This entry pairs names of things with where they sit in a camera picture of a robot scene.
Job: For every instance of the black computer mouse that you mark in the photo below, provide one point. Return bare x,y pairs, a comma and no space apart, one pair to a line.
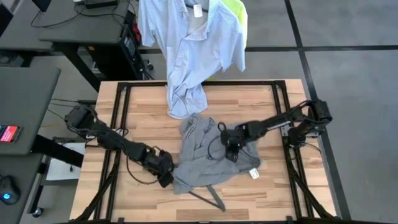
9,189

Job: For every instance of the dark grey desk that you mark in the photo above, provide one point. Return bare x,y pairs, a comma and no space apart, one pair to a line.
28,93
93,31

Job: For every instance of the black monitor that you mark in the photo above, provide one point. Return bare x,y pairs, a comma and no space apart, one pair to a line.
42,4

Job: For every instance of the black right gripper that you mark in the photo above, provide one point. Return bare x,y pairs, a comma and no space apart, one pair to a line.
234,135

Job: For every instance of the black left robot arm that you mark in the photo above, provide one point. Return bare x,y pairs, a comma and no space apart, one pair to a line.
109,140

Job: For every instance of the light blue collared shirt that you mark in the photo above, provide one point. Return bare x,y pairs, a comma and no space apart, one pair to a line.
192,56

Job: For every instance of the black power adapter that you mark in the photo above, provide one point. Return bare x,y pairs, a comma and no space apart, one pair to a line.
101,3

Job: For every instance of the phone with red screen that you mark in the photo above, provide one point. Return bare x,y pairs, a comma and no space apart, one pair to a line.
9,133

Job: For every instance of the grey shirt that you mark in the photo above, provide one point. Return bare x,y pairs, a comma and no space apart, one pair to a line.
202,155

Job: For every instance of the white paper sheet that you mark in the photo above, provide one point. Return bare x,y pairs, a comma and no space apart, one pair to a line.
62,171

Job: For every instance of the black caster wheel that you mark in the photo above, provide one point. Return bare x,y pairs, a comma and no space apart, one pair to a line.
38,212

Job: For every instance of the black computer tower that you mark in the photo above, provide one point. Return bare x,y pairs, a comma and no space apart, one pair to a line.
109,62

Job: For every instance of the neon yellow t-shirt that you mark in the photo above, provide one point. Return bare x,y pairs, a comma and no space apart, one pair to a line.
236,12

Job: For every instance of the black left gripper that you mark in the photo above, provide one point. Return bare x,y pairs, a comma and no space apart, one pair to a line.
161,163

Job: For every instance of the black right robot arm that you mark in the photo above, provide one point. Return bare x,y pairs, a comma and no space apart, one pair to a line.
280,121

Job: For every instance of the black desk crossbar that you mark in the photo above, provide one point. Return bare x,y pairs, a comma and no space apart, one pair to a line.
59,151

